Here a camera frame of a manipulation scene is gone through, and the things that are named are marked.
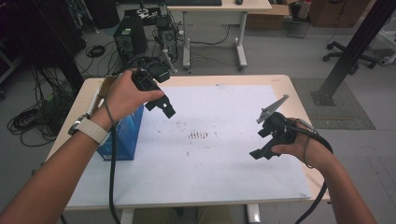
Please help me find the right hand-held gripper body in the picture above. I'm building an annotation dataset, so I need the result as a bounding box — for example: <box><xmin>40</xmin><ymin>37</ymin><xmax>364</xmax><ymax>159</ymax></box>
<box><xmin>256</xmin><ymin>94</ymin><xmax>297</xmax><ymax>151</ymax></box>

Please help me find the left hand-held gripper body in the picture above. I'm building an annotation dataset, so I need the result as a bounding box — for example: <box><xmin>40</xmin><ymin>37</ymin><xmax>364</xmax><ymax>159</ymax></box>
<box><xmin>130</xmin><ymin>57</ymin><xmax>172</xmax><ymax>92</ymax></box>

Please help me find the person's left hand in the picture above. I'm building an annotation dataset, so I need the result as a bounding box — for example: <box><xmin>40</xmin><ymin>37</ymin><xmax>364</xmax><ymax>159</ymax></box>
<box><xmin>90</xmin><ymin>68</ymin><xmax>165</xmax><ymax>132</ymax></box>

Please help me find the person's right hand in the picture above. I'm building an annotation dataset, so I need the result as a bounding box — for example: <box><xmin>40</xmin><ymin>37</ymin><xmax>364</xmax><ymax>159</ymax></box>
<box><xmin>271</xmin><ymin>117</ymin><xmax>336</xmax><ymax>172</ymax></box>

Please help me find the blue cardboard box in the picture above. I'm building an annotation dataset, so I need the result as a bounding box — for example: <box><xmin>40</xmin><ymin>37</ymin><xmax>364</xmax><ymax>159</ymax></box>
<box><xmin>88</xmin><ymin>75</ymin><xmax>146</xmax><ymax>162</ymax></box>

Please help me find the black computer tower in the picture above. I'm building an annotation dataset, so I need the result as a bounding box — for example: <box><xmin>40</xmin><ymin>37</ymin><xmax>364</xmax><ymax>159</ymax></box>
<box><xmin>112</xmin><ymin>14</ymin><xmax>149</xmax><ymax>65</ymax></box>

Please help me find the white paper sheet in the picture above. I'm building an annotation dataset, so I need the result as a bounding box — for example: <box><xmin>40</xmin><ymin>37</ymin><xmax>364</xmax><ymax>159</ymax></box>
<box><xmin>66</xmin><ymin>84</ymin><xmax>313</xmax><ymax>209</ymax></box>

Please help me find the open computer case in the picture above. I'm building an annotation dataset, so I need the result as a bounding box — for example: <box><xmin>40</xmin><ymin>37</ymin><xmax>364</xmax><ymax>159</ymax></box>
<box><xmin>154</xmin><ymin>17</ymin><xmax>179</xmax><ymax>63</ymax></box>

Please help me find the white table leg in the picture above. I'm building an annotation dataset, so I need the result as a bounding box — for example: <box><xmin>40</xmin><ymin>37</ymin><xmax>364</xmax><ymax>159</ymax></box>
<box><xmin>120</xmin><ymin>208</ymin><xmax>135</xmax><ymax>224</ymax></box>
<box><xmin>247</xmin><ymin>203</ymin><xmax>262</xmax><ymax>224</ymax></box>

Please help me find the grey floor mat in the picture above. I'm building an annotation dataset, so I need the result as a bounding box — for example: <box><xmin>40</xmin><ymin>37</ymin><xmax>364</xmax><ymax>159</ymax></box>
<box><xmin>290</xmin><ymin>77</ymin><xmax>376</xmax><ymax>131</ymax></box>

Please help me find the black keyboard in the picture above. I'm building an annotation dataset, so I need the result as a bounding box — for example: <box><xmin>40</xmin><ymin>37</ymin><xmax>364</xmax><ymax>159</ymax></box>
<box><xmin>163</xmin><ymin>0</ymin><xmax>223</xmax><ymax>7</ymax></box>

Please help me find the white-legged desk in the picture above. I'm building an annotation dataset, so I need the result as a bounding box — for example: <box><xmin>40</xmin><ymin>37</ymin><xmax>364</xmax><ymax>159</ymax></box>
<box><xmin>165</xmin><ymin>0</ymin><xmax>274</xmax><ymax>71</ymax></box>

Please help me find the black office chair base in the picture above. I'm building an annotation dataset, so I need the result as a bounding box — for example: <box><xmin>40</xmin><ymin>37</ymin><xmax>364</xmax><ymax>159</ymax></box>
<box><xmin>322</xmin><ymin>40</ymin><xmax>388</xmax><ymax>76</ymax></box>

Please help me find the brown cardboard box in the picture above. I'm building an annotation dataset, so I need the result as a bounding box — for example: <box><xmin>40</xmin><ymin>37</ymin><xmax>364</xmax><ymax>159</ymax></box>
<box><xmin>245</xmin><ymin>3</ymin><xmax>301</xmax><ymax>31</ymax></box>

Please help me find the wooden cabinet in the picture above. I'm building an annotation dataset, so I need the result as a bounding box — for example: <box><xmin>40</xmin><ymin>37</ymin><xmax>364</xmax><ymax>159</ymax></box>
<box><xmin>307</xmin><ymin>0</ymin><xmax>372</xmax><ymax>29</ymax></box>

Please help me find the coiled black cable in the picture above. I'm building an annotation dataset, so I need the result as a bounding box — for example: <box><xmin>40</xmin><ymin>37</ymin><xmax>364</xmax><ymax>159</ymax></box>
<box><xmin>85</xmin><ymin>44</ymin><xmax>106</xmax><ymax>59</ymax></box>

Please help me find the wristwatch with white strap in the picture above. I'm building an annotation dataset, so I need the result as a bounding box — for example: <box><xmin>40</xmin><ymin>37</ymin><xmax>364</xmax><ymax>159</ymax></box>
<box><xmin>67</xmin><ymin>113</ymin><xmax>111</xmax><ymax>147</ymax></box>

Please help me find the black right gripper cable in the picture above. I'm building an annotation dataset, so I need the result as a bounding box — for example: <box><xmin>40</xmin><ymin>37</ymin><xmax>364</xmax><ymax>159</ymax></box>
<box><xmin>288</xmin><ymin>124</ymin><xmax>334</xmax><ymax>224</ymax></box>

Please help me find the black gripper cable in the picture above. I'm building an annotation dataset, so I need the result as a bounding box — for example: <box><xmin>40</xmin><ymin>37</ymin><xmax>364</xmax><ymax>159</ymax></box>
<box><xmin>106</xmin><ymin>55</ymin><xmax>149</xmax><ymax>224</ymax></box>
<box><xmin>288</xmin><ymin>124</ymin><xmax>334</xmax><ymax>224</ymax></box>

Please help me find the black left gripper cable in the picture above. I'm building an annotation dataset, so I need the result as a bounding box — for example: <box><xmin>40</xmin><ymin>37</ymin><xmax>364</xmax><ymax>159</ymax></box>
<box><xmin>106</xmin><ymin>55</ymin><xmax>149</xmax><ymax>224</ymax></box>

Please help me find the black metal post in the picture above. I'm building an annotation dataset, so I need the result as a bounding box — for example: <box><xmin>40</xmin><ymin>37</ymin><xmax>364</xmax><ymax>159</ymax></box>
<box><xmin>312</xmin><ymin>0</ymin><xmax>396</xmax><ymax>107</ymax></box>

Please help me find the bundle of black floor cables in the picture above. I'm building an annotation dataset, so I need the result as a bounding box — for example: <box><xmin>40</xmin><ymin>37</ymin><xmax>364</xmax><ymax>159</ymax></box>
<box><xmin>7</xmin><ymin>65</ymin><xmax>78</xmax><ymax>147</ymax></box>

